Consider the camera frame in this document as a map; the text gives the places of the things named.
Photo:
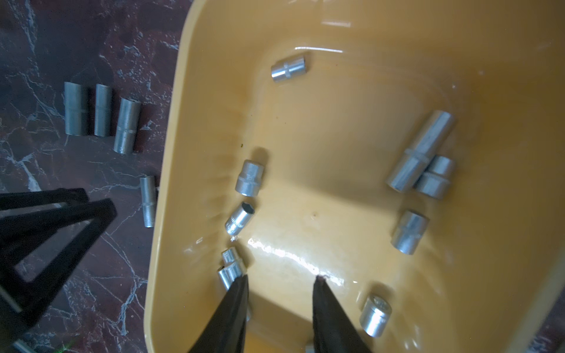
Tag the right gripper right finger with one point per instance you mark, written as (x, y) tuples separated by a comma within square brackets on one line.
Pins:
[(333, 331)]

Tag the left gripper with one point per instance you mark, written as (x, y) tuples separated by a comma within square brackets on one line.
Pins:
[(44, 237)]

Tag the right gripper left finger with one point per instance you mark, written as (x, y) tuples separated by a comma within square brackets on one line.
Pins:
[(226, 330)]

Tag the yellow plastic storage box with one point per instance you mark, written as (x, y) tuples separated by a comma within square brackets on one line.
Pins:
[(490, 265)]

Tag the short silver socket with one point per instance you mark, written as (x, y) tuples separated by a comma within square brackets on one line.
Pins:
[(375, 315), (289, 68), (436, 179), (409, 232)]

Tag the small silver socket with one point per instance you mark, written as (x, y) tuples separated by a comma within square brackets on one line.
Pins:
[(239, 218)]

